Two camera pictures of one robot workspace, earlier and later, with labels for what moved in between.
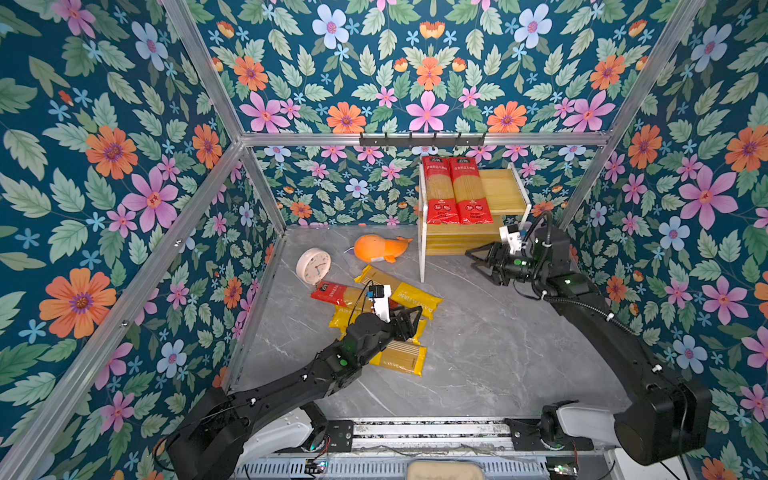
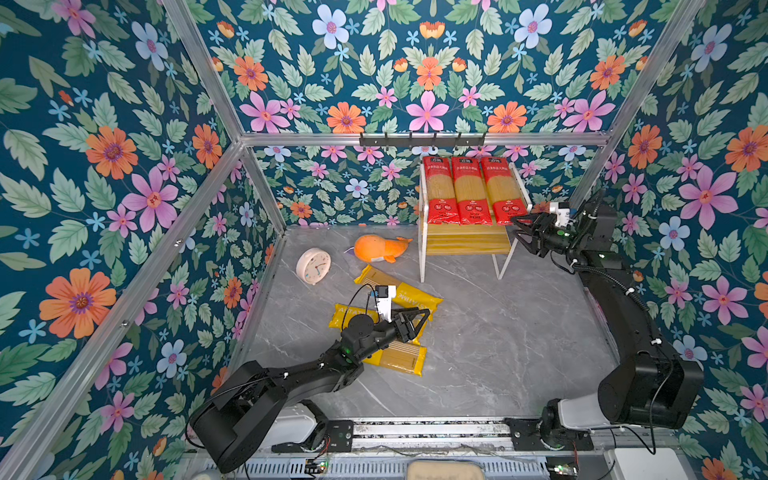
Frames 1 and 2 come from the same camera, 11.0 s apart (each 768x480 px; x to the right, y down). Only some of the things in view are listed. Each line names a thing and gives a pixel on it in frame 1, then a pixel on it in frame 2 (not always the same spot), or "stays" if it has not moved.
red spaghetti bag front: (441, 205) stays
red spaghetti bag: (340, 295) -> (508, 202)
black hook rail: (422, 141) stays
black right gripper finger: (491, 247) -> (527, 221)
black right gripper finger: (485, 272) -> (528, 242)
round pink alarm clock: (313, 265) stays
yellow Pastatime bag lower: (402, 356) stays
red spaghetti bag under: (471, 199) stays
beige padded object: (445, 470) stays
